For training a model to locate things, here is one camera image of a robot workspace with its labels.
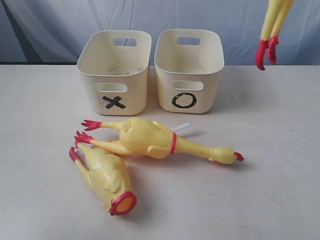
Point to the headless yellow rubber chicken body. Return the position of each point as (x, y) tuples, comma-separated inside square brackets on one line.
[(107, 176)]

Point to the detached chicken head with tube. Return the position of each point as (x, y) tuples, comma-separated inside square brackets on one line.
[(180, 127)]

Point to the cream bin marked X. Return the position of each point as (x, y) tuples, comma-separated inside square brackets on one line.
[(114, 67)]

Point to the yellow rubber chicken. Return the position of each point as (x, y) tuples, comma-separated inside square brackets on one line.
[(139, 136), (275, 17)]

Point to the cream bin marked O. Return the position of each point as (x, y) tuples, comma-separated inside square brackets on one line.
[(188, 64)]

